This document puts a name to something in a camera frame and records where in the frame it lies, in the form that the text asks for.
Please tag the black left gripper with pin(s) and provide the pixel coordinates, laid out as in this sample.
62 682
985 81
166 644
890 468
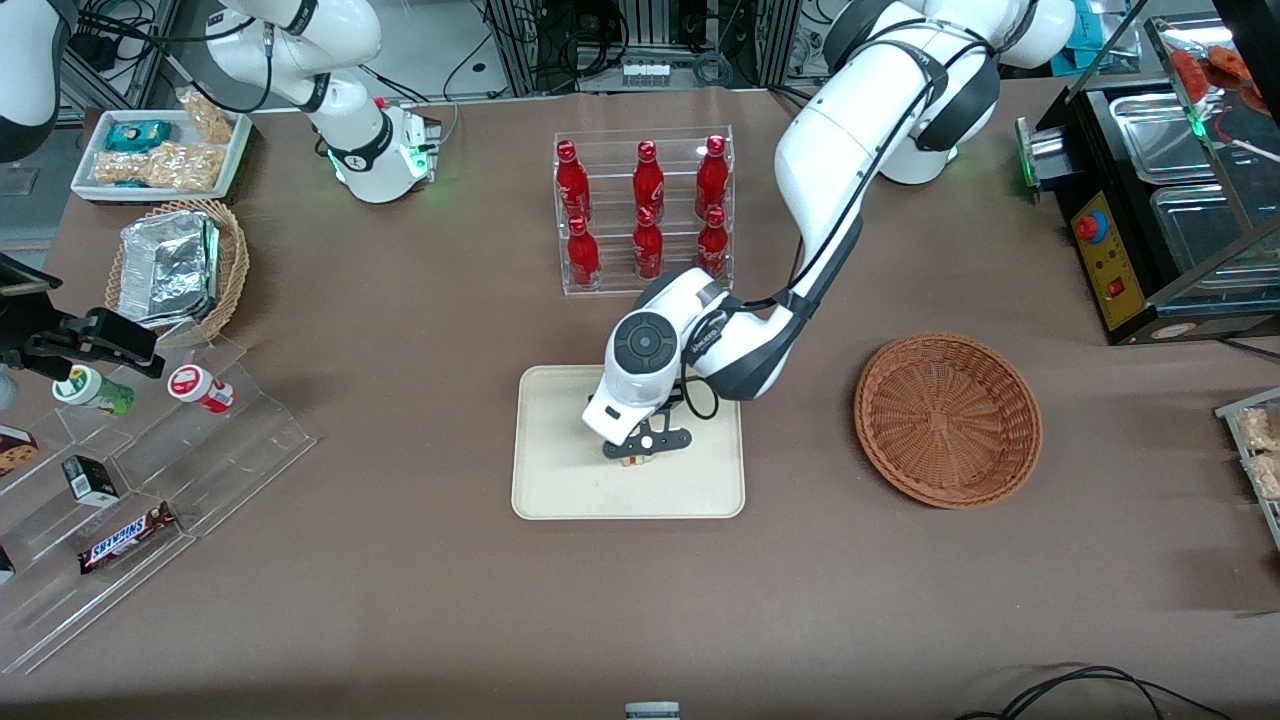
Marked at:
674 401

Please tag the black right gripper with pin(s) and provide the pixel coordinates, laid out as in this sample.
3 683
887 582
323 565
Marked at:
58 338

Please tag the triangular sandwich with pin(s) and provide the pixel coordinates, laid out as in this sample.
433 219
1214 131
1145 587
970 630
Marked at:
639 461

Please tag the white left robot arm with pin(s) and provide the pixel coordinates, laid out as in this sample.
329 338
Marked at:
840 150

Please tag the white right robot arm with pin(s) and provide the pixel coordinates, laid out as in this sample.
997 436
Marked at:
350 110

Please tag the cream rectangular tray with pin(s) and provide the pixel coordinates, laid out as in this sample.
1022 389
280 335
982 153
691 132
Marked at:
560 470

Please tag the light tan wicker basket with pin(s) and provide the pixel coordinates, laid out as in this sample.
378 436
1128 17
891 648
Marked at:
236 270

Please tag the white rectangular snack tray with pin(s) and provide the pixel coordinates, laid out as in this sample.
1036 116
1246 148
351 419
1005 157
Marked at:
236 150

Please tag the brown round wicker basket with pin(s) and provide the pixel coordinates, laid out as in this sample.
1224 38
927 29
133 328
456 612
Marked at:
945 420

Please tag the green-labelled cup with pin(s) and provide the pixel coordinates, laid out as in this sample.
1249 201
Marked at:
95 392

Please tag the silver foil container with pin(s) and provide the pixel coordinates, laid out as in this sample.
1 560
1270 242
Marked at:
165 265

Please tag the red-labelled small bottle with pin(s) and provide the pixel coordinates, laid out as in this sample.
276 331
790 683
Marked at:
200 388

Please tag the small black carton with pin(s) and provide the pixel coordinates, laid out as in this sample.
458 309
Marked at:
92 480

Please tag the brown cookie box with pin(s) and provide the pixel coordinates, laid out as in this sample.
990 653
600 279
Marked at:
15 452

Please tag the clear acrylic step shelf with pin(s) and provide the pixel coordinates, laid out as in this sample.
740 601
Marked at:
250 440

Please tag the clear acrylic bottle rack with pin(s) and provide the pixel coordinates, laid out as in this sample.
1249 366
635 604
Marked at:
620 284

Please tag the large clear peanut bag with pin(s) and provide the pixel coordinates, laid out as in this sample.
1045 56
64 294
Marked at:
170 168

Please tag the Snickers chocolate bar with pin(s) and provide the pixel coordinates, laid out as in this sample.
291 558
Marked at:
125 540

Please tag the teal snack packet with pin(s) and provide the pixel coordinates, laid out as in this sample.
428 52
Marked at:
138 135

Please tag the red cola bottle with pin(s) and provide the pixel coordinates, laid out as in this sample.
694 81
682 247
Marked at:
648 250
583 260
572 185
711 180
648 185
712 245

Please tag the small clear peanut bag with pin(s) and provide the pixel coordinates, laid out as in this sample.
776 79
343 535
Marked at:
210 120

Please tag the grey device with label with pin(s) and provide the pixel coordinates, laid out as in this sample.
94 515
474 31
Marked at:
652 712

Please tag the dark snack packet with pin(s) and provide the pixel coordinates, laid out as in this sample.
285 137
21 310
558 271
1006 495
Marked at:
5 568

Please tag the white power strip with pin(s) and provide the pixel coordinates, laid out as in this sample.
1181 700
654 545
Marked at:
645 72

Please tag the silver cylinder with green edge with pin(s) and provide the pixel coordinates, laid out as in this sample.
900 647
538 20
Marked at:
1045 155

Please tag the black food warmer cabinet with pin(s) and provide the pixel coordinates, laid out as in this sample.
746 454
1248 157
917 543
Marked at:
1125 310

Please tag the red emergency stop button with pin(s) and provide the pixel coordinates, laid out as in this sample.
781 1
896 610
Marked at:
1093 227

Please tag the teal box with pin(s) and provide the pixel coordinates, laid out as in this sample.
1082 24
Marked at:
1080 38

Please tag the steel warmer pan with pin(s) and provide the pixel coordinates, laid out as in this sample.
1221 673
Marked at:
1210 240
1160 135

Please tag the clear bagged snack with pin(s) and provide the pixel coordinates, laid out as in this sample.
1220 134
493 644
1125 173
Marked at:
1260 428
1266 476

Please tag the red packaged food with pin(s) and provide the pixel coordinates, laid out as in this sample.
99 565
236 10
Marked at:
1215 70

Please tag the aluminium frame rack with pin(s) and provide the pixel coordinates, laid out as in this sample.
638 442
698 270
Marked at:
515 50

